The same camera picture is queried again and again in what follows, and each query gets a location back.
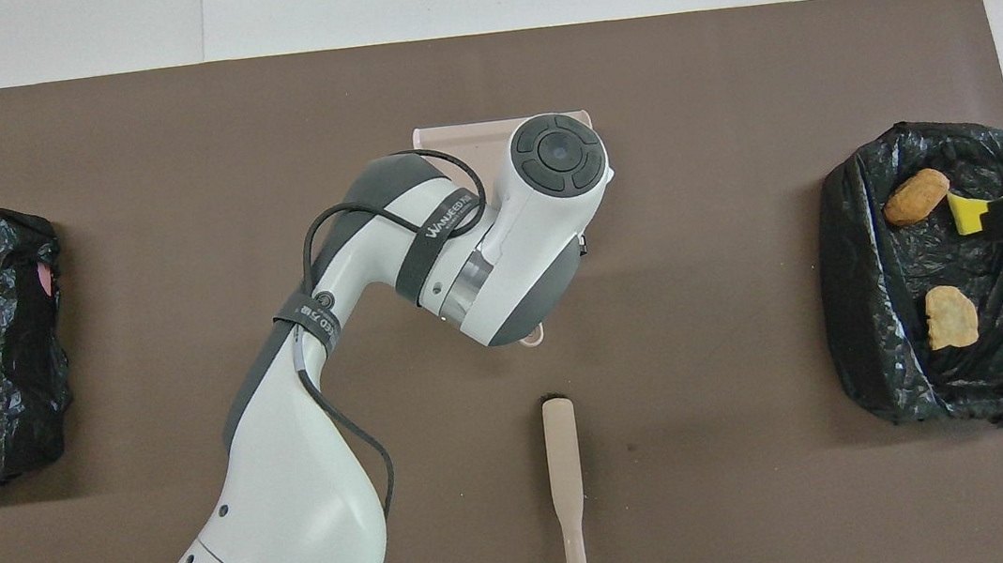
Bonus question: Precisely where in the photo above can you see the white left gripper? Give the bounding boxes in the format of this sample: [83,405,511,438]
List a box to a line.
[569,163,625,255]

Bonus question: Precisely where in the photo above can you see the yellow sponge piece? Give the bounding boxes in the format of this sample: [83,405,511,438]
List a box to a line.
[946,188,994,237]

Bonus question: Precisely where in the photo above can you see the brown bread roll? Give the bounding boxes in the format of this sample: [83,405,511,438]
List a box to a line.
[879,165,954,229]

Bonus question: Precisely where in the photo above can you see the beige plastic dustpan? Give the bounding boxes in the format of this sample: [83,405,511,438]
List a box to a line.
[410,108,615,358]

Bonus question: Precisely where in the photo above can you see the beige hand brush black bristles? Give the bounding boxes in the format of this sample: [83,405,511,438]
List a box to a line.
[540,393,593,563]

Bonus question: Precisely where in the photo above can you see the black bag lined bin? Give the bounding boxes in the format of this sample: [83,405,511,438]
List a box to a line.
[803,110,1003,444]

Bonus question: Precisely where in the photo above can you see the brown table mat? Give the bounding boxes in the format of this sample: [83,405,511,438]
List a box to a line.
[0,0,1003,563]

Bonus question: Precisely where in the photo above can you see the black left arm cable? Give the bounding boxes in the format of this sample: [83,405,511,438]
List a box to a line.
[271,140,524,528]

